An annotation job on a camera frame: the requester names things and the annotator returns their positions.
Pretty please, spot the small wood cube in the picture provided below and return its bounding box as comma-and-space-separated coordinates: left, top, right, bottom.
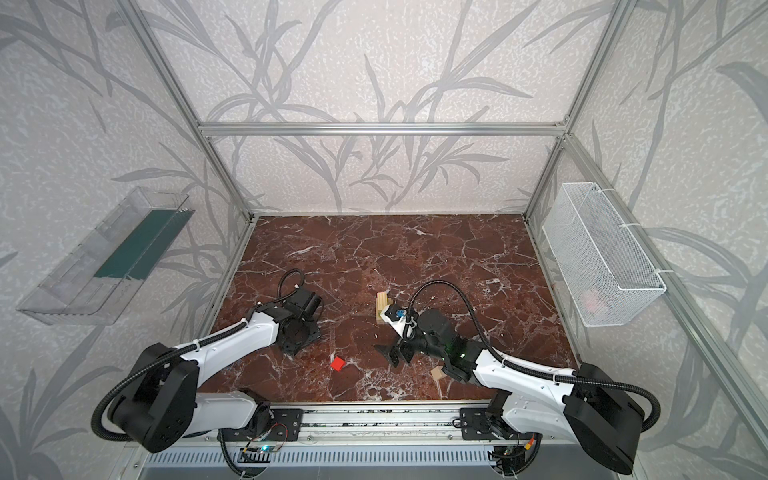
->
430, 367, 445, 381

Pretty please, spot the wood block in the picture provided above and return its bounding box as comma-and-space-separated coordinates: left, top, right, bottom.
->
375, 292, 392, 324

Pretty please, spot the red block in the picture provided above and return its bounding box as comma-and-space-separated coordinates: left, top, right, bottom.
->
331, 357, 347, 372

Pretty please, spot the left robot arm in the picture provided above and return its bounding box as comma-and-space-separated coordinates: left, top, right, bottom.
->
91, 287, 323, 453

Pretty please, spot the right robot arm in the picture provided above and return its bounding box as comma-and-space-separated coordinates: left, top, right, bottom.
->
377, 304, 645, 475

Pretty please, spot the pink object in basket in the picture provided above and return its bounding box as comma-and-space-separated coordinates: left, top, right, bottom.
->
581, 289, 608, 315

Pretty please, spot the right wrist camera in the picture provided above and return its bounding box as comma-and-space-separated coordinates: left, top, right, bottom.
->
380, 304, 416, 340

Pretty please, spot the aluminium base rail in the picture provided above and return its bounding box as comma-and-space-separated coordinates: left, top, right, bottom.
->
125, 400, 631, 448

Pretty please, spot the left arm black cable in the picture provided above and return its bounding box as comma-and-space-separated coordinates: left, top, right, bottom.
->
91, 268, 307, 444

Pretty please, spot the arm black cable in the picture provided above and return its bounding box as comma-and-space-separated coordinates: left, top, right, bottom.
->
91, 268, 307, 444
404, 280, 661, 433

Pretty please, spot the white wire basket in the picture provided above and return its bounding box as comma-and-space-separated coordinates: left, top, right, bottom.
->
543, 182, 667, 327

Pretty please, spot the clear plastic wall bin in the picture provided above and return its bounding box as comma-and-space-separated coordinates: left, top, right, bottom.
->
17, 187, 195, 325

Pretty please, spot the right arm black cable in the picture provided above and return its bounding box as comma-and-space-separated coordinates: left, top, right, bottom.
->
404, 280, 661, 433

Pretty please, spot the aluminium cage frame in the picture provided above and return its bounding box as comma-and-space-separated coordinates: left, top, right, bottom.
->
117, 1, 767, 448

